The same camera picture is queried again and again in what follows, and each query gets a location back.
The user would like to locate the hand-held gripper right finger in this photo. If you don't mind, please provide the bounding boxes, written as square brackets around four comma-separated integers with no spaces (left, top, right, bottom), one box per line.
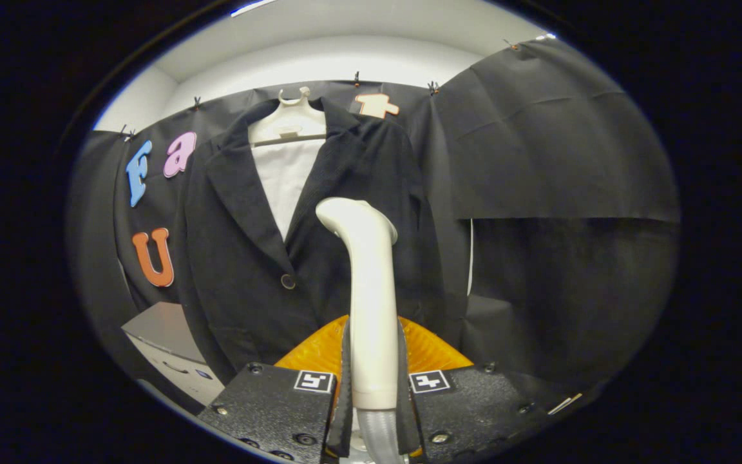
[397,316,555,463]

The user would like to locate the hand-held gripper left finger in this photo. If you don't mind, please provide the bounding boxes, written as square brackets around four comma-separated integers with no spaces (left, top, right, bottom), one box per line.
[196,316,354,463]

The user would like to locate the white garment steamer with hose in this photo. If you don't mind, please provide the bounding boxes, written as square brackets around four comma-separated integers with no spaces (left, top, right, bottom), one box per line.
[315,197,410,463]

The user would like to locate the black blazer jacket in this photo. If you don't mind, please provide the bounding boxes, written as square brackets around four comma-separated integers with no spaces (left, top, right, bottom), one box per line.
[175,97,446,385]

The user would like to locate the cardboard and paper scraps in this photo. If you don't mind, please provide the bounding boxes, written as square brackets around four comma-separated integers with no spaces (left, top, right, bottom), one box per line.
[547,392,584,416]

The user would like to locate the grey drawer cabinet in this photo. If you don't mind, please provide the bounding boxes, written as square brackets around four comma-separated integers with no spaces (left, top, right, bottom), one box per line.
[121,302,227,407]

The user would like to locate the white plastic hanger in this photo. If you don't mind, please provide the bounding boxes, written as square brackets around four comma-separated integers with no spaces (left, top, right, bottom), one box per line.
[248,86,328,146]

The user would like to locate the black backdrop cloth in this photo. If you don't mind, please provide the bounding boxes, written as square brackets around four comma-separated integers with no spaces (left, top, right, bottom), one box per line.
[68,37,681,413]

